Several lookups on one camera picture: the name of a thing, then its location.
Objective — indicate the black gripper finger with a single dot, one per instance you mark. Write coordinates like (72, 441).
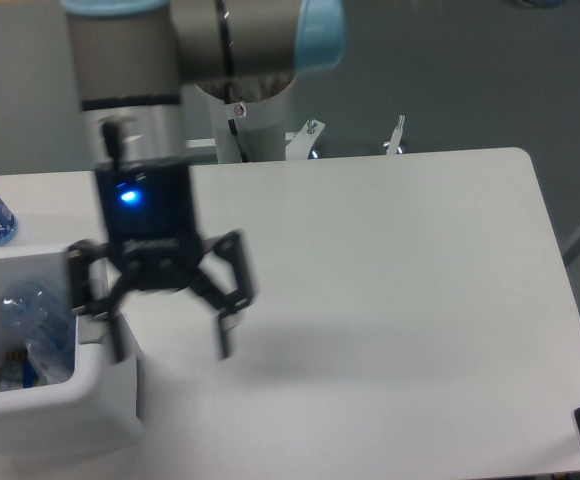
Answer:
(79, 257)
(230, 248)

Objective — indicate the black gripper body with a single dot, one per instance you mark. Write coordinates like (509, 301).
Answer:
(149, 216)

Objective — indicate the crushed clear plastic bottle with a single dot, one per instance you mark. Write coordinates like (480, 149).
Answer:
(35, 315)

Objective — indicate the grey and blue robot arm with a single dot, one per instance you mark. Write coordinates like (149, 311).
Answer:
(132, 59)

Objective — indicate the white plastic trash can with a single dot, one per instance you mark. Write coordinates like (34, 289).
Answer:
(99, 408)

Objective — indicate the blue and yellow snack packet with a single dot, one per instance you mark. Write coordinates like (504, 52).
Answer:
(16, 372)

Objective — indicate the white bracket with bolt right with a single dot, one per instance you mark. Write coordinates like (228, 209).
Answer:
(394, 145)

